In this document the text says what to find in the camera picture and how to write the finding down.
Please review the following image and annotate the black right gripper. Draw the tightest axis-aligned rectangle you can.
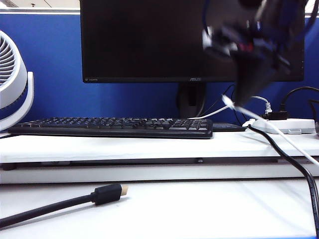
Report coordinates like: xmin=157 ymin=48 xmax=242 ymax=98
xmin=211 ymin=19 xmax=294 ymax=107

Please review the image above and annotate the white Type-C charging cable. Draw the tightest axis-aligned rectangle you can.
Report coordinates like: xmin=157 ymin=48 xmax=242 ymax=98
xmin=221 ymin=94 xmax=319 ymax=166

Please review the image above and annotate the black mat with blue print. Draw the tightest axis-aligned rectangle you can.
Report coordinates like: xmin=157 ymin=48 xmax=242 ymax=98
xmin=213 ymin=122 xmax=247 ymax=132

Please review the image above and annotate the black monitor stand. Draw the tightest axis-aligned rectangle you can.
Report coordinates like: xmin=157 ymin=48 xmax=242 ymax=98
xmin=176 ymin=83 xmax=207 ymax=120

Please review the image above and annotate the white power strip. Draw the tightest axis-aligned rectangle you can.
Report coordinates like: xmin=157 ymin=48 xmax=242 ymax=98
xmin=243 ymin=119 xmax=317 ymax=135

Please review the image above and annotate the black full-size keyboard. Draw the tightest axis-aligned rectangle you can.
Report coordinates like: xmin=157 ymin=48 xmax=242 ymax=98
xmin=7 ymin=117 xmax=214 ymax=140

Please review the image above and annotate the black ASUS computer monitor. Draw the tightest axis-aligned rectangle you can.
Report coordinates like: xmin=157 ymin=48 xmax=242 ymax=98
xmin=80 ymin=0 xmax=306 ymax=84

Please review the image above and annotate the white desk riser shelf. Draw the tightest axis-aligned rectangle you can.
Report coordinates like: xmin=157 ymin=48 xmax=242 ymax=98
xmin=0 ymin=131 xmax=319 ymax=185

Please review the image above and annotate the blue office partition panel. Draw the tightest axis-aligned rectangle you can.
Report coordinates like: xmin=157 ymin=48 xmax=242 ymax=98
xmin=0 ymin=9 xmax=319 ymax=130

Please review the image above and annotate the white desk fan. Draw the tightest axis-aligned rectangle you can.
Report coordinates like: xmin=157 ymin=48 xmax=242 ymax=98
xmin=0 ymin=30 xmax=35 ymax=132

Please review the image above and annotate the thin black monitor cable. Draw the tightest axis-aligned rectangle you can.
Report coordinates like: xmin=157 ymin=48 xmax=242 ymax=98
xmin=204 ymin=84 xmax=237 ymax=118

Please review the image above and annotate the white cable with white plug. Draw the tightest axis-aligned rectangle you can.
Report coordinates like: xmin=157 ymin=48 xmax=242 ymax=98
xmin=187 ymin=96 xmax=272 ymax=120

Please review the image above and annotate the black plug with black cable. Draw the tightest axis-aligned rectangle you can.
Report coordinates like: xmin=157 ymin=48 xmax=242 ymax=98
xmin=259 ymin=86 xmax=319 ymax=121

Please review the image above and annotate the thin black cable with plug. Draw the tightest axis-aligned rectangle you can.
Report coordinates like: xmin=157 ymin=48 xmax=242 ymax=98
xmin=308 ymin=99 xmax=319 ymax=125

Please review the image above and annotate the thick black power cable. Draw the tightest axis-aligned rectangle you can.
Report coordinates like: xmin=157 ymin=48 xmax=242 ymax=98
xmin=248 ymin=124 xmax=319 ymax=239

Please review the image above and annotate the black HDMI cable gold plug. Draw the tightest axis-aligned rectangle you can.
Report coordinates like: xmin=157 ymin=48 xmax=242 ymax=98
xmin=0 ymin=183 xmax=130 ymax=230

